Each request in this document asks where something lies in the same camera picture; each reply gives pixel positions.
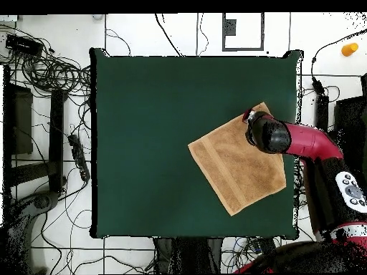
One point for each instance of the dark green tablecloth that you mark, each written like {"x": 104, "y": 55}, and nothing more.
{"x": 143, "y": 143}

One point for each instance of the grey rectangular floor frame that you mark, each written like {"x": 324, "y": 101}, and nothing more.
{"x": 243, "y": 49}

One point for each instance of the black stand base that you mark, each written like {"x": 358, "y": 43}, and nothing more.
{"x": 43, "y": 200}

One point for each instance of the orange terry towel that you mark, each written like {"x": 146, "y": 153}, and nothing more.
{"x": 238, "y": 172}

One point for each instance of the flat black box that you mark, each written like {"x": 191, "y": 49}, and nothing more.
{"x": 23, "y": 45}

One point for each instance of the orange plastic cup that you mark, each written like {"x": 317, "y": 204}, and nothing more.
{"x": 349, "y": 49}

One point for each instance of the black metal frame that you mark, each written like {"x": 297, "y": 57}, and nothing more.
{"x": 322, "y": 108}
{"x": 56, "y": 137}

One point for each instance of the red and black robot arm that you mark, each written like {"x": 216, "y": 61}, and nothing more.
{"x": 309, "y": 140}

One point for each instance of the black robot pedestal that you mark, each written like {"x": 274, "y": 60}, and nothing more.
{"x": 186, "y": 255}

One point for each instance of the long black power strip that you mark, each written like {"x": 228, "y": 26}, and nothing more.
{"x": 78, "y": 157}

